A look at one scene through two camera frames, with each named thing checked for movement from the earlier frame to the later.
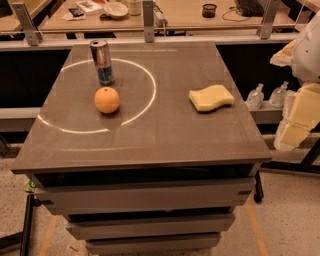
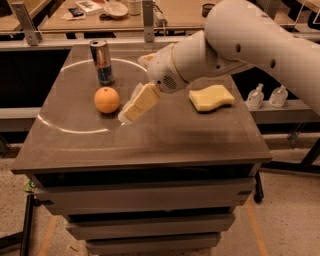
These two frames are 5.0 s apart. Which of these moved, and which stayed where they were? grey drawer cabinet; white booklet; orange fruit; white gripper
Moved: white gripper
Stayed: white booklet; grey drawer cabinet; orange fruit
